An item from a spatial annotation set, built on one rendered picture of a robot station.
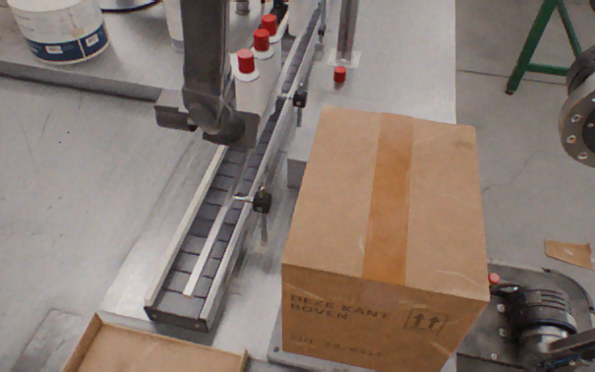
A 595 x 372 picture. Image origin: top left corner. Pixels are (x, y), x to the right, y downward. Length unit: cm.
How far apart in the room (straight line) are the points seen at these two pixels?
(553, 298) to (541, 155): 119
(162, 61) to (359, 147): 75
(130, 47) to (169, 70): 16
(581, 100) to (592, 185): 176
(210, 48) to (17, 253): 59
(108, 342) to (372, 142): 54
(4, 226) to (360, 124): 73
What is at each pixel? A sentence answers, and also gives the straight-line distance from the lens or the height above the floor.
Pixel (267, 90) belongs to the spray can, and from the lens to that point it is 103.
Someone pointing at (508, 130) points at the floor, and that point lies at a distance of 264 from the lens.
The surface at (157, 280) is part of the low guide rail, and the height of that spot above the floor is 91.
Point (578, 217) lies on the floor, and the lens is 237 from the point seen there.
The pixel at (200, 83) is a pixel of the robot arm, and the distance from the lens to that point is 67.
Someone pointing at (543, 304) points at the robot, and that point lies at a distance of 149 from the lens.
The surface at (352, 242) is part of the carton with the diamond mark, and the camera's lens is 56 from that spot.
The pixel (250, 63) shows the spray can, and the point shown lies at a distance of 91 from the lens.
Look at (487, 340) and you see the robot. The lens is 155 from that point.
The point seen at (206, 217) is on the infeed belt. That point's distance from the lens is 89.
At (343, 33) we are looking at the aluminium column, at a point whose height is 92.
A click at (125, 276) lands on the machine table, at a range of 91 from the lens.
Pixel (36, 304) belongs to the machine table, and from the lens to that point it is 94.
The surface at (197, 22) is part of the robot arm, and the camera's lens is 59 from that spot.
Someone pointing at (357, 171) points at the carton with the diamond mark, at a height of 112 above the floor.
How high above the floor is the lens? 158
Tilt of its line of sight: 48 degrees down
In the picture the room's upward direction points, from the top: 3 degrees clockwise
